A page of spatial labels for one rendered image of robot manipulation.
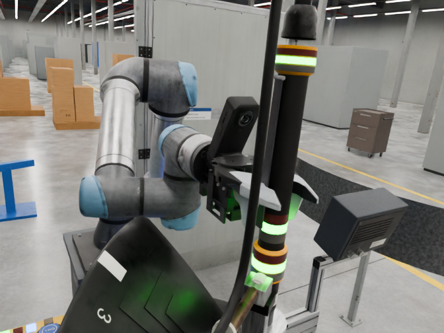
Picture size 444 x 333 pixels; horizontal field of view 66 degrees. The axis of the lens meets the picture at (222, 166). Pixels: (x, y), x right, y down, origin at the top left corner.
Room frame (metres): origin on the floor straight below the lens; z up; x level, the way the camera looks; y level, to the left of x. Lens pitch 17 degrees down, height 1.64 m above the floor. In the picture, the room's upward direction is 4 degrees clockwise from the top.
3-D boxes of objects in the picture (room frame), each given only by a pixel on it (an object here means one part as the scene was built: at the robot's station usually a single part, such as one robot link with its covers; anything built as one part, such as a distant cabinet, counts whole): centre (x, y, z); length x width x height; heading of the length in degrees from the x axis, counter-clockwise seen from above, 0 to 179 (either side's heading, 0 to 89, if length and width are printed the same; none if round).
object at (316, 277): (0.97, -0.34, 0.96); 0.03 x 0.03 x 0.20; 31
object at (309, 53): (0.39, -0.07, 1.65); 0.04 x 0.04 x 0.01
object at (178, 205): (0.61, 0.09, 1.38); 0.11 x 0.08 x 0.11; 105
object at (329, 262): (1.02, -0.43, 1.04); 0.24 x 0.03 x 0.03; 121
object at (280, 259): (0.39, -0.07, 1.41); 0.04 x 0.04 x 0.01
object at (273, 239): (0.39, -0.07, 1.44); 0.03 x 0.03 x 0.01
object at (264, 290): (0.38, -0.07, 1.34); 0.09 x 0.07 x 0.10; 156
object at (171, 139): (0.62, 0.07, 1.48); 0.11 x 0.08 x 0.09; 31
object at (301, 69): (0.39, -0.07, 1.64); 0.04 x 0.04 x 0.01
